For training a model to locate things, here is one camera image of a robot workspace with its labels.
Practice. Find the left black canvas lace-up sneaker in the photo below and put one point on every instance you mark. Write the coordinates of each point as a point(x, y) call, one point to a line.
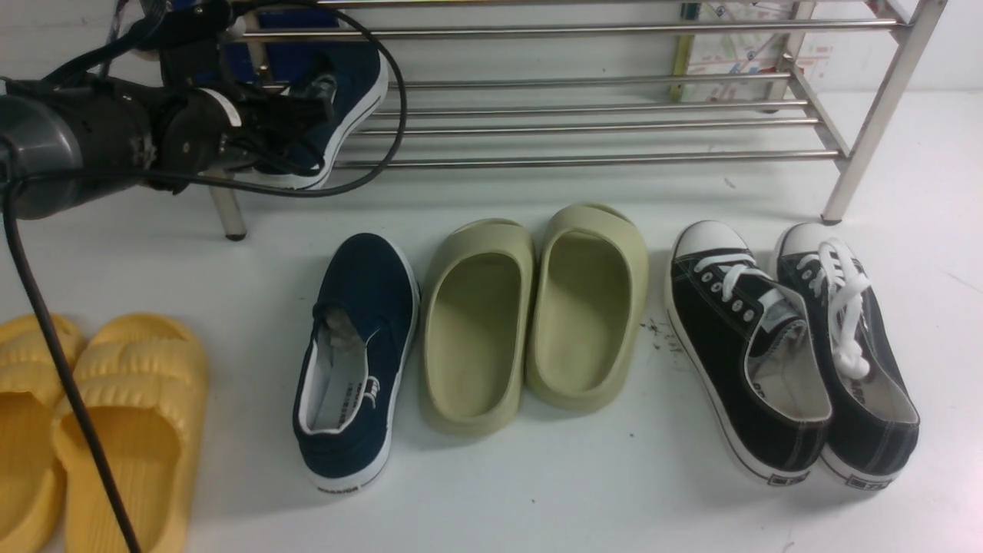
point(750, 340)

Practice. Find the left yellow ridged slipper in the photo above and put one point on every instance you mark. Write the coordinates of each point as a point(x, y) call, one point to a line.
point(32, 478)

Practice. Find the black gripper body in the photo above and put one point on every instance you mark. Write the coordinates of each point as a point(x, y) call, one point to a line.
point(240, 127)

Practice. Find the left olive green foam slipper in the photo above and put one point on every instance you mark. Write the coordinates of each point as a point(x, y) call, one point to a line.
point(477, 309)

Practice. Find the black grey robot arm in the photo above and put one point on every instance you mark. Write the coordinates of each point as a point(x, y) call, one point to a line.
point(63, 147)

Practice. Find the navy canvas slip-on shoe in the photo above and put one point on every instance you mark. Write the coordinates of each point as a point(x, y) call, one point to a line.
point(342, 85)
point(363, 329)

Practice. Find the black canvas lace-up sneaker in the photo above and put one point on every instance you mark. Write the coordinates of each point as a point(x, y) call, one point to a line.
point(750, 340)
point(875, 425)

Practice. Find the right black canvas lace-up sneaker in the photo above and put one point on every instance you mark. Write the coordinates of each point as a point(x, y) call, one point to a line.
point(875, 425)

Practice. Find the olive green foam slipper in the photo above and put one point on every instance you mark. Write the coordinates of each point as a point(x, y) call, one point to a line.
point(477, 309)
point(591, 295)

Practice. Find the yellow ridged slipper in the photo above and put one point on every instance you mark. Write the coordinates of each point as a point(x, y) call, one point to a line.
point(144, 380)
point(32, 478)

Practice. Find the blue cardboard box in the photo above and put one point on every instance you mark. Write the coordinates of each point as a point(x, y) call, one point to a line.
point(199, 42)

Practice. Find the white printed cardboard box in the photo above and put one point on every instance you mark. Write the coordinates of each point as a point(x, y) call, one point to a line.
point(745, 53)

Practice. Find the right olive green foam slipper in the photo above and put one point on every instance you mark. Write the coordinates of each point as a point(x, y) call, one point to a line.
point(591, 295)

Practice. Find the right yellow ridged slipper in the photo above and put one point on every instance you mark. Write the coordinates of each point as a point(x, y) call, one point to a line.
point(144, 380)

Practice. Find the stainless steel shoe rack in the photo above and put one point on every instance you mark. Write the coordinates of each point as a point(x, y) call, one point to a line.
point(495, 85)

